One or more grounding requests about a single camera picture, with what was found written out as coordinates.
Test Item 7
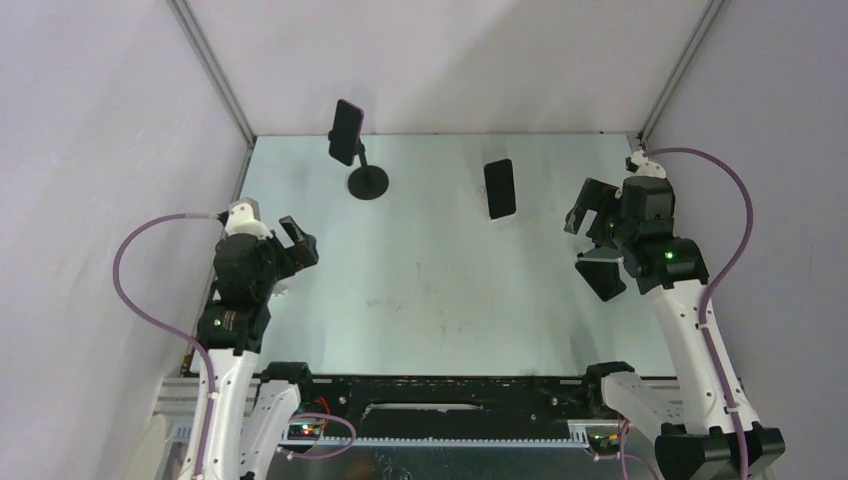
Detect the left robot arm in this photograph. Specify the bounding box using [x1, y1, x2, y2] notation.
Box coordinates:
[179, 211, 319, 479]

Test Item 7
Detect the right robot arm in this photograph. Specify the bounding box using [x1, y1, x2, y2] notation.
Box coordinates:
[565, 176, 786, 479]

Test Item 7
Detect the black round-base phone stand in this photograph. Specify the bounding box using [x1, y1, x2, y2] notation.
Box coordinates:
[347, 138, 390, 200]

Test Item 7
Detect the phone on tall stand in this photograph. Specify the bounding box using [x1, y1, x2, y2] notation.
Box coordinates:
[328, 99, 364, 166]

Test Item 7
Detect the white folding phone stand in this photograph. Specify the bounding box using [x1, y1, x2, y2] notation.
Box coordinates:
[478, 186, 517, 226]

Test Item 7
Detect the left controller board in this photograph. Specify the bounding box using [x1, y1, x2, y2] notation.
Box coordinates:
[284, 422, 325, 443]

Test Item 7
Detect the controller board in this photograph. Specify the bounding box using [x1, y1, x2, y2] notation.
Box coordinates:
[284, 422, 325, 443]
[587, 432, 622, 456]

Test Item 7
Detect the right controller board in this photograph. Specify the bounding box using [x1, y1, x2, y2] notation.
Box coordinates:
[587, 432, 622, 456]

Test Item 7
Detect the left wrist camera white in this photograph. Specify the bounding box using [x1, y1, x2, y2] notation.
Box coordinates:
[224, 197, 272, 240]

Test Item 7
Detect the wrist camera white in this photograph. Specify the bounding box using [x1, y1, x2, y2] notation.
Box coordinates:
[625, 150, 667, 179]
[224, 197, 272, 240]

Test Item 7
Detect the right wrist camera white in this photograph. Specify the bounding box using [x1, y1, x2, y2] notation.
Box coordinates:
[625, 150, 667, 179]

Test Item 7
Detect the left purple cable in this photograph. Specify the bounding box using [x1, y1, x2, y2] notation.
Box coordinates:
[111, 211, 231, 480]

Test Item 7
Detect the purple cable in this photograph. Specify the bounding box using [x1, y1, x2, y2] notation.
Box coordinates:
[619, 146, 757, 480]
[111, 211, 231, 480]

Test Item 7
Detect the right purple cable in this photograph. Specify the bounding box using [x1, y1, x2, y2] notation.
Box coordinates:
[619, 146, 757, 480]

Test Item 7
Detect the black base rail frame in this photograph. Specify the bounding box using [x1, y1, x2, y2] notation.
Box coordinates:
[261, 361, 634, 445]

